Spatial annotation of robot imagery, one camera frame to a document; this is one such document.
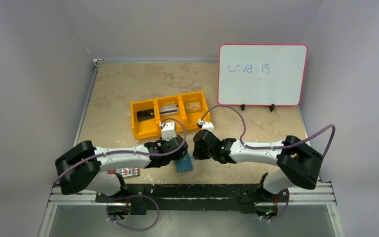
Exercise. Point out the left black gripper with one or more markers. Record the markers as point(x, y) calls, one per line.
point(179, 156)

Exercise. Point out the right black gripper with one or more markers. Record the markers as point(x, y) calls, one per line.
point(201, 143)

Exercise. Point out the blue card holder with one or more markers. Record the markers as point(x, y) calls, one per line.
point(184, 164)

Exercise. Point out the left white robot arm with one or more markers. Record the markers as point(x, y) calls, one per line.
point(85, 167)

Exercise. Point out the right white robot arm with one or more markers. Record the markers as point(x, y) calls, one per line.
point(299, 164)

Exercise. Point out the black card in bin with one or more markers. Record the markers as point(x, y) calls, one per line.
point(145, 115)

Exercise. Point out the silver card in bin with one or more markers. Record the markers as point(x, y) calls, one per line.
point(171, 109)

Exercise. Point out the gold card in bin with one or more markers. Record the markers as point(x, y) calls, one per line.
point(193, 107)

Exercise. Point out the left yellow bin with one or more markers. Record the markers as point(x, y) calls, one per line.
point(145, 129)

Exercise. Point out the yellow bin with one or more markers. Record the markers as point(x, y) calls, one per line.
point(145, 129)
point(192, 118)
point(160, 101)

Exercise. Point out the middle yellow bin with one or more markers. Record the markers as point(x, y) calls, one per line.
point(160, 101)

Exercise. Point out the right yellow bin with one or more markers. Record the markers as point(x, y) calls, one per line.
point(192, 118)

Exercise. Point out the marker pen pack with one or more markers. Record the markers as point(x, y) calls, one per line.
point(125, 172)

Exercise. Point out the right whiteboard stand foot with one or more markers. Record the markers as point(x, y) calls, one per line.
point(272, 107)

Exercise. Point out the pink framed whiteboard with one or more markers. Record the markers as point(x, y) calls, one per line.
point(261, 74)

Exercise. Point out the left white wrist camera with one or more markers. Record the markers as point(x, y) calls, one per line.
point(168, 130)

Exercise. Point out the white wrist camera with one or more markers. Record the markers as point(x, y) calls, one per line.
point(168, 130)
point(205, 125)

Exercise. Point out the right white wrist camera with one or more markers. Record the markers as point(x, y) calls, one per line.
point(205, 125)

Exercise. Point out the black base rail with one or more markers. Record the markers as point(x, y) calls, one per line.
point(243, 198)

